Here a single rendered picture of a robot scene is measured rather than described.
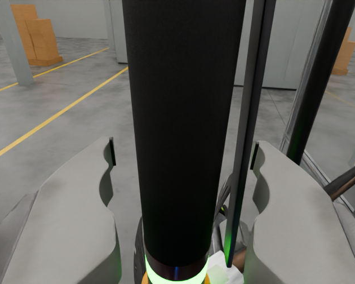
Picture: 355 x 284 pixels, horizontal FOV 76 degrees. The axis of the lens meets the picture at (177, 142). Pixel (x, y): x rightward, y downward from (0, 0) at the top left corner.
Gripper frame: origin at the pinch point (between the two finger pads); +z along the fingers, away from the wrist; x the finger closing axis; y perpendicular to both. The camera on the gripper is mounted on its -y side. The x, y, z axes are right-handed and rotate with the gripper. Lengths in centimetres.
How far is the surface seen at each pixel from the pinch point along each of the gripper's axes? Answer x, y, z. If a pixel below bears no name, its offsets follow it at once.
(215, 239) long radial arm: 11, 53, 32
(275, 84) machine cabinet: 220, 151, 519
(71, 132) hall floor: -165, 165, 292
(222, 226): 14, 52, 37
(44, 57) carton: -416, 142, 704
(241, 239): 18, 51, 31
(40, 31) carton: -407, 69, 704
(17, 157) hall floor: -207, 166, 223
